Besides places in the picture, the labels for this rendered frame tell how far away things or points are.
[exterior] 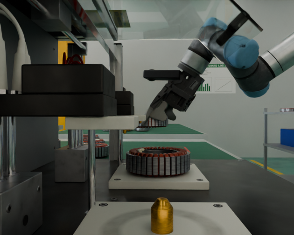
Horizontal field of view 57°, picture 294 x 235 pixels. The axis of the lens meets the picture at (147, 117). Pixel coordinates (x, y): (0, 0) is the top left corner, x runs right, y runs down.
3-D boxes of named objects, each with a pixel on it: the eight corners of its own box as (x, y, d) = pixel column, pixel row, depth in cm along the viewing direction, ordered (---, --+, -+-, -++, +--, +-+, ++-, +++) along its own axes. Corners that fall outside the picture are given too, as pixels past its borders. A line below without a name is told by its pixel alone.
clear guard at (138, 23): (222, 62, 65) (222, 37, 64) (263, 31, 41) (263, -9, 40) (86, 63, 65) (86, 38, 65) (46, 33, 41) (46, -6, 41)
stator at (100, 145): (116, 155, 86) (116, 143, 86) (87, 160, 77) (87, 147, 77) (94, 152, 93) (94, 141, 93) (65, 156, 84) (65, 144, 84)
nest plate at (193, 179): (194, 169, 55) (194, 163, 55) (209, 190, 40) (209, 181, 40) (120, 169, 55) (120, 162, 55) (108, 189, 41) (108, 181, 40)
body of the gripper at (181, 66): (178, 113, 76) (202, 76, 74) (154, 97, 78) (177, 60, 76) (184, 114, 83) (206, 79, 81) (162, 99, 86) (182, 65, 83)
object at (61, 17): (71, 31, 47) (71, 7, 47) (59, 19, 41) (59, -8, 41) (45, 31, 47) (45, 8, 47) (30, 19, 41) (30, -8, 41)
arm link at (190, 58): (184, 46, 75) (190, 53, 83) (175, 61, 76) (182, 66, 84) (207, 60, 73) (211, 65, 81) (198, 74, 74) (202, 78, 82)
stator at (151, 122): (172, 126, 86) (171, 114, 86) (162, 127, 76) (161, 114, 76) (139, 126, 90) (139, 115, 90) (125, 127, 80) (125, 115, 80)
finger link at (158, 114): (155, 130, 73) (175, 106, 76) (138, 118, 74) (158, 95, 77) (155, 134, 76) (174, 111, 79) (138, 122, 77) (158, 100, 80)
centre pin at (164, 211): (172, 224, 25) (172, 195, 25) (174, 234, 23) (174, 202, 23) (150, 224, 25) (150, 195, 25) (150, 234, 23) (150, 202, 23)
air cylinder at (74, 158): (94, 172, 52) (94, 143, 52) (85, 183, 44) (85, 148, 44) (68, 172, 52) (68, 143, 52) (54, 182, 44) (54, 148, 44)
